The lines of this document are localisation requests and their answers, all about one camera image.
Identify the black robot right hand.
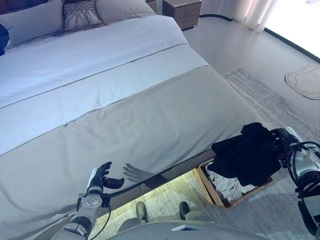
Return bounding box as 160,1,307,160
268,126,300,161

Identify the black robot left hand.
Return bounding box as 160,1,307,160
86,161,126,195

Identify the black garment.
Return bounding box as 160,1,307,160
211,122,282,187

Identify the beige garment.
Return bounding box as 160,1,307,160
207,171,252,202

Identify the bed with beige cover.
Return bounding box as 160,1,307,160
0,0,253,240

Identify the brown wicker basket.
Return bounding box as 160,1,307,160
196,159,274,210

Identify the silver robot left leg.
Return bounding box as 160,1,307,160
117,201,148,231

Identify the silver robot leg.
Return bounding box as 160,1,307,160
179,201,213,222
117,201,148,231

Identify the small outlined floor mat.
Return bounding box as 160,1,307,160
284,64,320,101

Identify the silver robot right leg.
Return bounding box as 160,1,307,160
179,201,213,222

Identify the white curtain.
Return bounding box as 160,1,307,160
199,0,276,33

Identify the patterned beige cushion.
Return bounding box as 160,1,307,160
62,0,106,33

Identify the brown wooden nightstand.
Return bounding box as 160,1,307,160
162,0,202,32

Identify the plain grey pillow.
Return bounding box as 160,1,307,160
95,0,156,26
0,0,65,47

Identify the dark window frame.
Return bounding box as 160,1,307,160
264,26,320,62

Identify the dark curved floor rail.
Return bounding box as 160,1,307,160
199,13,236,23

